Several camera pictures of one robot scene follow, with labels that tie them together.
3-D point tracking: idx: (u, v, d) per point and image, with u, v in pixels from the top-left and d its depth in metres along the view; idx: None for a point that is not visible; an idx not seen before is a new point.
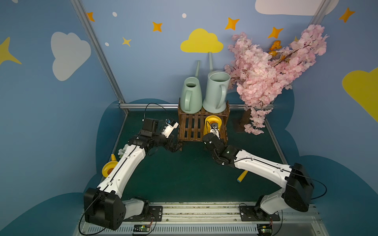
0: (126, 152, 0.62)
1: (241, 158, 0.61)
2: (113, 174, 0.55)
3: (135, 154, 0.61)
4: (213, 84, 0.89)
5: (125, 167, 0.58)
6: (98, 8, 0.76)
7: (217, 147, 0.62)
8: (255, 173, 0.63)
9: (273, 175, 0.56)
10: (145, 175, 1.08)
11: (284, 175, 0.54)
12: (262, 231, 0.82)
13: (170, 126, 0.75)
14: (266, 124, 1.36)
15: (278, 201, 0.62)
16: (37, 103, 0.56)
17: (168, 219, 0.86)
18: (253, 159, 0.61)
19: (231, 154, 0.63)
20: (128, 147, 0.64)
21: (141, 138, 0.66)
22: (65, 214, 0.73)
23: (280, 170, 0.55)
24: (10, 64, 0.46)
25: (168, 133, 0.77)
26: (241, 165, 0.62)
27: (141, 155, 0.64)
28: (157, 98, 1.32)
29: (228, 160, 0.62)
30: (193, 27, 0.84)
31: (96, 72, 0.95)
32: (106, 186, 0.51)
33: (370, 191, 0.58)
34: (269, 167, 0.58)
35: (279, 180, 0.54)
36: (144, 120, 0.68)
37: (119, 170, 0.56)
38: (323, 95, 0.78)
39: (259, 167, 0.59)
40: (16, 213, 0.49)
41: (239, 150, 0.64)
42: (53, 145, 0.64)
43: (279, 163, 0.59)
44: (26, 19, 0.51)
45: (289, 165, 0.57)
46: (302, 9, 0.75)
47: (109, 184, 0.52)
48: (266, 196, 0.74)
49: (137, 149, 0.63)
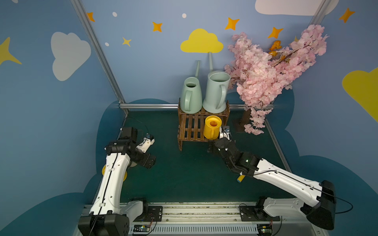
0: (108, 165, 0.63)
1: (265, 170, 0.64)
2: (104, 193, 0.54)
3: (120, 163, 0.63)
4: (213, 84, 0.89)
5: (113, 182, 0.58)
6: (98, 8, 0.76)
7: (233, 155, 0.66)
8: (279, 187, 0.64)
9: (302, 192, 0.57)
10: (145, 175, 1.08)
11: (315, 193, 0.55)
12: (262, 231, 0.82)
13: (148, 140, 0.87)
14: (266, 124, 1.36)
15: (292, 210, 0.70)
16: (37, 103, 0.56)
17: (168, 219, 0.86)
18: (278, 172, 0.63)
19: (250, 163, 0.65)
20: (109, 158, 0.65)
21: (120, 142, 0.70)
22: (66, 214, 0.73)
23: (310, 188, 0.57)
24: (10, 64, 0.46)
25: (144, 148, 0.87)
26: (263, 177, 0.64)
27: (123, 160, 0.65)
28: (157, 99, 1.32)
29: (246, 169, 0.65)
30: (193, 27, 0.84)
31: (96, 73, 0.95)
32: (100, 208, 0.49)
33: (371, 191, 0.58)
34: (298, 184, 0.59)
35: (308, 197, 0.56)
36: (123, 129, 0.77)
37: (108, 188, 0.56)
38: (323, 95, 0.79)
39: (284, 182, 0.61)
40: (16, 213, 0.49)
41: (260, 161, 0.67)
42: (53, 145, 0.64)
43: (307, 181, 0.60)
44: (26, 19, 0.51)
45: (318, 182, 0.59)
46: (302, 9, 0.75)
47: (101, 205, 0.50)
48: (272, 199, 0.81)
49: (119, 156, 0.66)
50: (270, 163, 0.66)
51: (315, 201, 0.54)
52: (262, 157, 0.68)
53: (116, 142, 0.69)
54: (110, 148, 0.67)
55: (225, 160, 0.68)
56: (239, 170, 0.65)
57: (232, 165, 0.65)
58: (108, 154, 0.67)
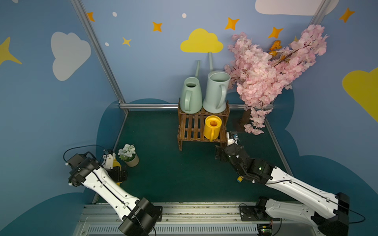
0: (94, 187, 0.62)
1: (279, 180, 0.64)
2: (118, 200, 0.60)
3: (106, 176, 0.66)
4: (213, 83, 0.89)
5: (115, 188, 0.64)
6: (98, 8, 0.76)
7: (243, 162, 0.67)
8: (293, 197, 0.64)
9: (319, 204, 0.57)
10: (145, 176, 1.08)
11: (331, 206, 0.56)
12: (262, 231, 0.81)
13: (109, 156, 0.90)
14: (266, 124, 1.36)
15: (298, 217, 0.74)
16: (37, 103, 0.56)
17: (168, 219, 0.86)
18: (293, 182, 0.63)
19: (264, 171, 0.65)
20: (87, 184, 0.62)
21: (81, 165, 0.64)
22: (66, 214, 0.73)
23: (326, 200, 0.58)
24: (10, 64, 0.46)
25: (110, 164, 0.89)
26: (276, 187, 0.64)
27: (105, 171, 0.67)
28: (157, 98, 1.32)
29: (258, 177, 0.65)
30: (193, 27, 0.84)
31: (96, 73, 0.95)
32: (128, 207, 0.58)
33: (371, 191, 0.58)
34: (314, 195, 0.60)
35: (325, 210, 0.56)
36: (69, 162, 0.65)
37: (116, 192, 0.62)
38: (323, 95, 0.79)
39: (300, 193, 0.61)
40: (16, 213, 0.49)
41: (274, 168, 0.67)
42: (54, 145, 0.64)
43: (322, 192, 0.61)
44: (26, 19, 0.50)
45: (333, 194, 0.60)
46: (302, 9, 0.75)
47: (127, 205, 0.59)
48: (276, 201, 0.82)
49: (97, 172, 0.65)
50: (285, 173, 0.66)
51: (331, 214, 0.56)
52: (275, 165, 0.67)
53: (79, 168, 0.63)
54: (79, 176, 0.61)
55: (236, 167, 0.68)
56: (251, 178, 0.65)
57: (243, 173, 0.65)
58: (83, 182, 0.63)
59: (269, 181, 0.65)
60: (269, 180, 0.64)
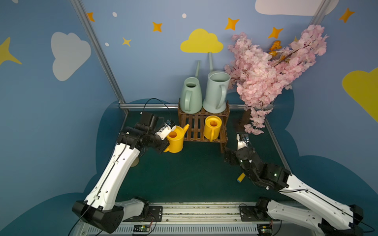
0: (112, 156, 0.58)
1: (296, 189, 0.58)
2: (101, 186, 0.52)
3: (125, 158, 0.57)
4: (213, 84, 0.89)
5: (114, 175, 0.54)
6: (98, 8, 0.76)
7: (257, 167, 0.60)
8: (303, 205, 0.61)
9: (334, 216, 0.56)
10: (145, 176, 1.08)
11: (347, 219, 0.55)
12: (262, 231, 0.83)
13: (168, 127, 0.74)
14: (266, 124, 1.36)
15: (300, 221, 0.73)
16: (38, 103, 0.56)
17: (168, 219, 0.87)
18: (309, 191, 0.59)
19: (279, 178, 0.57)
20: (116, 148, 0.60)
21: (135, 132, 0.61)
22: (66, 213, 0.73)
23: (342, 212, 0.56)
24: (10, 65, 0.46)
25: (163, 135, 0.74)
26: (291, 195, 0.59)
27: (131, 155, 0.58)
28: (157, 98, 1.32)
29: (272, 183, 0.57)
30: (193, 27, 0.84)
31: (96, 73, 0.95)
32: (93, 200, 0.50)
33: (372, 191, 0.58)
34: (330, 207, 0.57)
35: (340, 222, 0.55)
36: (143, 113, 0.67)
37: (108, 180, 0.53)
38: (323, 95, 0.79)
39: (317, 203, 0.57)
40: (16, 212, 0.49)
41: (289, 176, 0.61)
42: (54, 145, 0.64)
43: (337, 203, 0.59)
44: (27, 20, 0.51)
45: (348, 207, 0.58)
46: (301, 9, 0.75)
47: (95, 198, 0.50)
48: (279, 204, 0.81)
49: (126, 149, 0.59)
50: (301, 181, 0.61)
51: (347, 227, 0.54)
52: (291, 172, 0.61)
53: (131, 132, 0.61)
54: (122, 136, 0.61)
55: (248, 172, 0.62)
56: (264, 184, 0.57)
57: (256, 178, 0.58)
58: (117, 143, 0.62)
59: (284, 189, 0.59)
60: (285, 188, 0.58)
